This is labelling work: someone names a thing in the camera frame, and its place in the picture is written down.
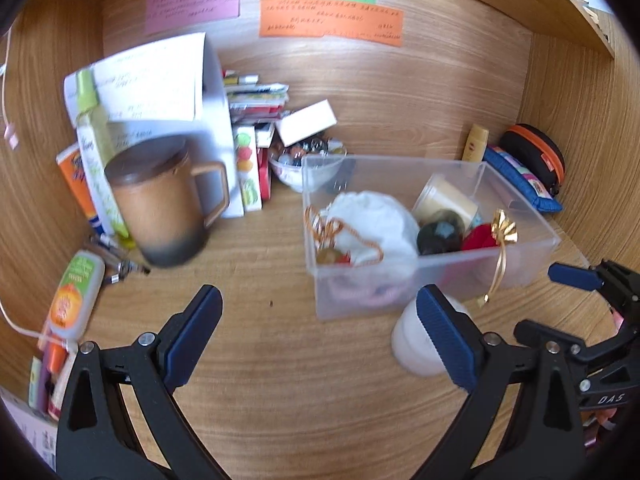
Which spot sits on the white cloth bag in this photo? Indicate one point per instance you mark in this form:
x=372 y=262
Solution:
x=385 y=233

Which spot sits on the white round frosted container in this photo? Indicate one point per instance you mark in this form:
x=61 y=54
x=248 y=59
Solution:
x=412 y=347

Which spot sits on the red pouch gold ribbon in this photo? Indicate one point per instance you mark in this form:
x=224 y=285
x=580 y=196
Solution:
x=501 y=232

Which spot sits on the clear plastic storage bin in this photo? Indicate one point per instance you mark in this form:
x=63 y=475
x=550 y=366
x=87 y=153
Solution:
x=342 y=290

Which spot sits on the stack of books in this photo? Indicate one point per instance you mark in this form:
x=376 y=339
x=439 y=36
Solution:
x=259 y=104

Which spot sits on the black orange zip case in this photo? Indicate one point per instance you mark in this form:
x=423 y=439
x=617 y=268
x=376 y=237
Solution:
x=537 y=152

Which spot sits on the fruit pattern box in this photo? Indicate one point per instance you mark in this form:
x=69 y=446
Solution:
x=247 y=167

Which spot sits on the bowl of marbles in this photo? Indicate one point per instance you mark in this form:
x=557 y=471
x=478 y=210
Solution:
x=311 y=162

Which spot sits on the cream lidded cup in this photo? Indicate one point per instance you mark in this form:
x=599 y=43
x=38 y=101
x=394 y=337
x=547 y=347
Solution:
x=438 y=195

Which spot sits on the orange label sanitizer bottle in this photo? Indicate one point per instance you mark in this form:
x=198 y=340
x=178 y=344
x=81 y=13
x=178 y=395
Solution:
x=75 y=297

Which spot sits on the white paper document holder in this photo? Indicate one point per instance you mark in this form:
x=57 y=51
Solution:
x=171 y=86

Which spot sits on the green cap spray bottle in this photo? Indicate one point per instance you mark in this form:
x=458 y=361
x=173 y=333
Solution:
x=97 y=149

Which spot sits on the orange paper note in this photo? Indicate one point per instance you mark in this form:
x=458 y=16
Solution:
x=331 y=18

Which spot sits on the blue tissue pack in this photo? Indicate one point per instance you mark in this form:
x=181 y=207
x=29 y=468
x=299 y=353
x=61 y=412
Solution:
x=522 y=179

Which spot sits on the orange white tube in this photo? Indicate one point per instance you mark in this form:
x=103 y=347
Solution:
x=70 y=164

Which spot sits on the brown ceramic mug with lid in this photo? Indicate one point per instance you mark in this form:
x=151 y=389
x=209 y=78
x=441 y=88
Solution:
x=154 y=185

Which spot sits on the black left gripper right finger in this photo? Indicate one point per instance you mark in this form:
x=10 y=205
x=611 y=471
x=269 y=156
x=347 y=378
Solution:
x=519 y=419

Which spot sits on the white rectangular box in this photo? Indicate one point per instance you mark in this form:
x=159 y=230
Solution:
x=306 y=122

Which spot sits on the dark green round bottle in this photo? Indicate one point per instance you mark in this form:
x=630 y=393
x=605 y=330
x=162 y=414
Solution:
x=442 y=234

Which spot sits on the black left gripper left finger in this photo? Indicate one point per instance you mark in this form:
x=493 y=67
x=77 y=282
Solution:
x=96 y=439

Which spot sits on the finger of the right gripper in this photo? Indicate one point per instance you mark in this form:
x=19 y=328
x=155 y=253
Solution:
x=590 y=279
x=536 y=336

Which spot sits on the yellow sunscreen bottle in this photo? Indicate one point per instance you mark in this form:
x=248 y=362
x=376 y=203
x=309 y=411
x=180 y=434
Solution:
x=475 y=144

